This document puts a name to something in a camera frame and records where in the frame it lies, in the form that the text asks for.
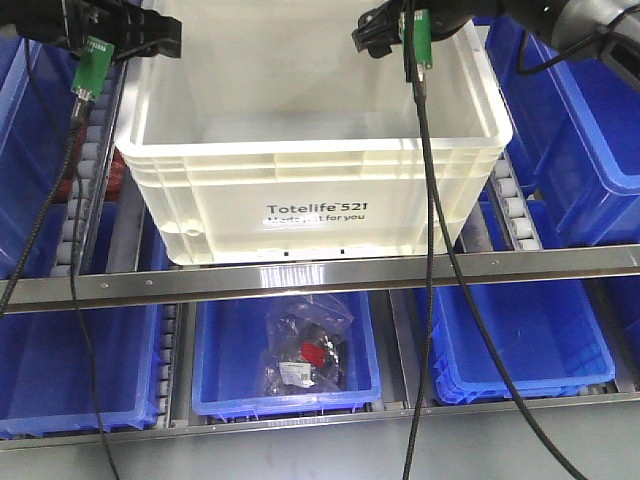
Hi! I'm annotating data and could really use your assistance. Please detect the upper right blue bin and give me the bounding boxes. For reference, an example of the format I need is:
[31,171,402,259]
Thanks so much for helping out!
[485,17,639,246]

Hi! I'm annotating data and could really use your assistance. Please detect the right green circuit board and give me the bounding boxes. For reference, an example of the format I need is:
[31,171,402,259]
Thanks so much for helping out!
[399,9,433,71]

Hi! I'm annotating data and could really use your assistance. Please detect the right white roller track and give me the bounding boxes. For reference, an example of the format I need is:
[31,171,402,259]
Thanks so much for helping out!
[488,151,543,251]

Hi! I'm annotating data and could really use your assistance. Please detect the plastic bag of parts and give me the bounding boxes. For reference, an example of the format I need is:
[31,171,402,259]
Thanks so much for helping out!
[259,294,355,396]

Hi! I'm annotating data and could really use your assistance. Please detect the left black cable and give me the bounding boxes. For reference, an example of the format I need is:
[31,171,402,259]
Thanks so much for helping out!
[0,39,121,480]

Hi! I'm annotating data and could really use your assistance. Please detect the lower right blue bin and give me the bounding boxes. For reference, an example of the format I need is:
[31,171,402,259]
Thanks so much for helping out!
[429,279,616,405]

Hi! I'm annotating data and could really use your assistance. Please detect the green circuit board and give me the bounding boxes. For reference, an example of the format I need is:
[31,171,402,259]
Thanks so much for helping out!
[399,9,433,71]
[72,36,115,102]

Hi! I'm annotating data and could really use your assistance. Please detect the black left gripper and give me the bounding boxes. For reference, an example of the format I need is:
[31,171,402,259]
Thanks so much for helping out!
[60,1,182,63]

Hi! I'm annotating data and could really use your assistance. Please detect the left green circuit board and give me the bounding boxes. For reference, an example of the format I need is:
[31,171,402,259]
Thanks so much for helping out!
[72,36,115,102]

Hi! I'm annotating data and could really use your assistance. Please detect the black cable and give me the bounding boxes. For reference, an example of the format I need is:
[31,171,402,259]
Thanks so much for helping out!
[414,64,591,480]
[0,39,121,480]
[399,0,444,480]

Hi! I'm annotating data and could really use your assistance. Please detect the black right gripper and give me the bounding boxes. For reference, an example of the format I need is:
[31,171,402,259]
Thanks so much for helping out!
[351,0,480,59]

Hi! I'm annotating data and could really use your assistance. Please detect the lower steel shelf rail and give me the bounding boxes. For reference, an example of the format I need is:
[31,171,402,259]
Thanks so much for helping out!
[1,392,639,452]

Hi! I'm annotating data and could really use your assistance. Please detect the lower left blue bin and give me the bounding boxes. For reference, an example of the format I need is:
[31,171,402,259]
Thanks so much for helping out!
[0,202,169,441]

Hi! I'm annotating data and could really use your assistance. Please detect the white roller track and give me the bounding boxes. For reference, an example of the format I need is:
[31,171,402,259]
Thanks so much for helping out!
[50,72,122,278]
[488,151,543,251]

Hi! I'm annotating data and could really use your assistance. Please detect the white plastic tote box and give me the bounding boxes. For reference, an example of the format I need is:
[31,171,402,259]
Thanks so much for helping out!
[113,0,515,266]

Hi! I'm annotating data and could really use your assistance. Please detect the blue bin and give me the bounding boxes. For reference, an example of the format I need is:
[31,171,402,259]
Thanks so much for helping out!
[485,17,639,246]
[429,279,616,405]
[0,202,169,441]
[192,292,382,422]
[1,38,75,279]

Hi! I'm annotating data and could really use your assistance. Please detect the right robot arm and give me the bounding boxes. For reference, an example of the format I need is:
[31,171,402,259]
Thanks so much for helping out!
[352,0,639,89]

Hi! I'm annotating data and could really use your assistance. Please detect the left white roller track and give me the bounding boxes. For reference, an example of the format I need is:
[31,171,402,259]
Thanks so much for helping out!
[50,72,122,278]

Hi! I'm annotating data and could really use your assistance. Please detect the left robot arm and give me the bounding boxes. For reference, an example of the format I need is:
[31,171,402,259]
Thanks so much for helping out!
[1,0,182,64]

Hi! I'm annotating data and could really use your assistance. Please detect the lower middle blue bin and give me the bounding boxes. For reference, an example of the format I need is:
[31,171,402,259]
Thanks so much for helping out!
[192,292,382,422]

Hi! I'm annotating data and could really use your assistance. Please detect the upper left blue bin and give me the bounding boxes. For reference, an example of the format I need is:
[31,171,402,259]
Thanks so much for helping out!
[1,38,75,279]

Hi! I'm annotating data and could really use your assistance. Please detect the lower roller track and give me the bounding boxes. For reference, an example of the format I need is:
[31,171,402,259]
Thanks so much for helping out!
[156,305,180,429]

